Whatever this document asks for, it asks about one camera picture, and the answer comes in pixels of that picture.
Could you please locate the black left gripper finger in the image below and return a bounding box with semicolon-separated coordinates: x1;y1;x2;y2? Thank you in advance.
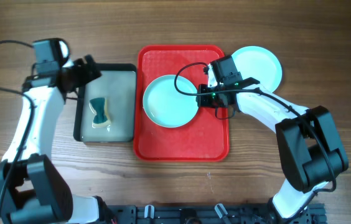
74;58;98;86
84;55;101;80

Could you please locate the green and yellow sponge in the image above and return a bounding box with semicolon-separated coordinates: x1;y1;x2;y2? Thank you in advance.
89;97;111;128

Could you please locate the light blue plate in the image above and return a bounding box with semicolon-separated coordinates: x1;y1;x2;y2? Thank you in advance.
232;46;283;93

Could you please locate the mint green plate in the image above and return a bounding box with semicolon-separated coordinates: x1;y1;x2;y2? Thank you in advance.
143;75;199;128

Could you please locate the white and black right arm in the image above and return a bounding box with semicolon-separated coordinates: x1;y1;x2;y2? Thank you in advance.
197;78;349;223

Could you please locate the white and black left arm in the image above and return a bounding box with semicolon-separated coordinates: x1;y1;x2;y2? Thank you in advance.
0;55;112;223

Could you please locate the black rectangular water tray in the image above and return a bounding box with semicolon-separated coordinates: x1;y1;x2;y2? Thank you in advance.
73;63;138;143

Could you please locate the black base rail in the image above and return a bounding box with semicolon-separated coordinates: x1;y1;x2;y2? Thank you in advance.
100;202;327;224

